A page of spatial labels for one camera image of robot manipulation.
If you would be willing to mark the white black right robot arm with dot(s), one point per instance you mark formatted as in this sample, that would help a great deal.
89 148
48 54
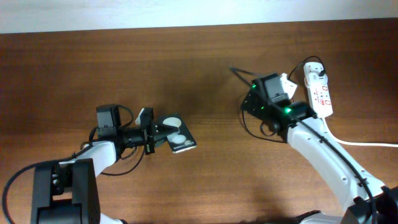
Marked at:
363 198

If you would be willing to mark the white power strip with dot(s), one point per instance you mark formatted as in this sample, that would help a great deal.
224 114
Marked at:
320 101

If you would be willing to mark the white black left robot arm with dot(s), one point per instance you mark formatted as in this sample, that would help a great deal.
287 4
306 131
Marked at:
65 190

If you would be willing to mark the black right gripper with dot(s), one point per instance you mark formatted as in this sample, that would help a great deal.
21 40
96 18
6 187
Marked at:
251 106

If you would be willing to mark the white charger plug adapter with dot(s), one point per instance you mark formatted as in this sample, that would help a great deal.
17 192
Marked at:
315 74

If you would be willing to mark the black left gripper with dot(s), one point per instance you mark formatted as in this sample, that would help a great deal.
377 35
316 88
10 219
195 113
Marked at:
150 140

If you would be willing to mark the black Samsung Galaxy phone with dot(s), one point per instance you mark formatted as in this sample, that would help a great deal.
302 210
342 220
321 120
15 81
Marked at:
182 139

